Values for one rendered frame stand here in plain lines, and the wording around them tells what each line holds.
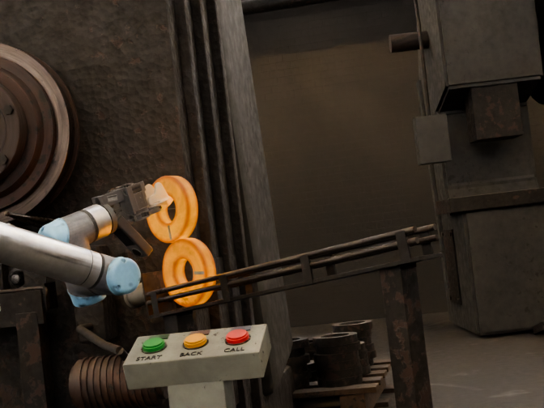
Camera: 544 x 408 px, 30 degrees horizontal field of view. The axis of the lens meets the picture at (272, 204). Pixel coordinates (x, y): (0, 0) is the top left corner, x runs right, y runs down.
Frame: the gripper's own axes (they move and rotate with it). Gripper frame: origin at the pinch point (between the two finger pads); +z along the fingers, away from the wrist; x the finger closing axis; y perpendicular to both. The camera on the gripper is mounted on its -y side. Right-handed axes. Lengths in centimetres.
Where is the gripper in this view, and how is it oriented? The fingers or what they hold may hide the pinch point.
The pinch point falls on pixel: (170, 201)
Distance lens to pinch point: 238.3
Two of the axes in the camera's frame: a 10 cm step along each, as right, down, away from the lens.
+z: 6.5, -3.1, 7.0
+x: -7.1, 1.0, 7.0
